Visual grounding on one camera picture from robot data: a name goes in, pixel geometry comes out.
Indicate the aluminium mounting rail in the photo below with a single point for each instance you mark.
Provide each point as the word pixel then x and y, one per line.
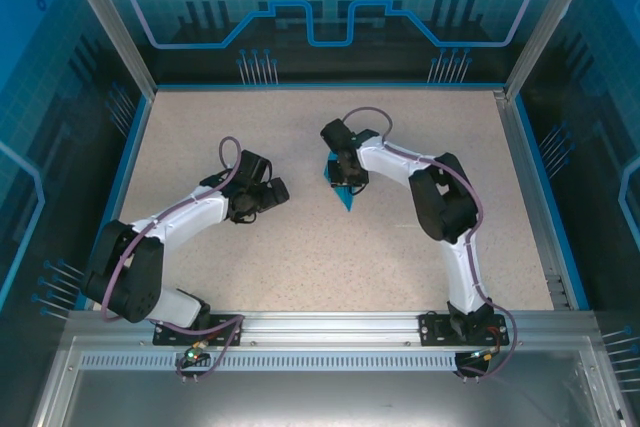
pixel 330 327

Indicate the metal sheet panel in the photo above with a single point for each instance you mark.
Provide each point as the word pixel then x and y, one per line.
pixel 320 397

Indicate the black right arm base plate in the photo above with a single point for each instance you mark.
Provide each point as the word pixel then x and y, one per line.
pixel 432 329

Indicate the blue square paper sheet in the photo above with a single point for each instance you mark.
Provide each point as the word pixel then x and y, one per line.
pixel 348 202

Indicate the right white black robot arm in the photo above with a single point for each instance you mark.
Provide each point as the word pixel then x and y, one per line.
pixel 445 207

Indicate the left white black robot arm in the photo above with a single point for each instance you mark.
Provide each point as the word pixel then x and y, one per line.
pixel 130 277

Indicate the aluminium side rail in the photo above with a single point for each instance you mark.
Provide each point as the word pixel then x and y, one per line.
pixel 529 187

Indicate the aluminium frame post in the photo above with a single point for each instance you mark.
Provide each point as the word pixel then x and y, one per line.
pixel 111 22
pixel 547 22

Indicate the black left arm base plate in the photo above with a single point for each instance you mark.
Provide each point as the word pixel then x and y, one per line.
pixel 167 334

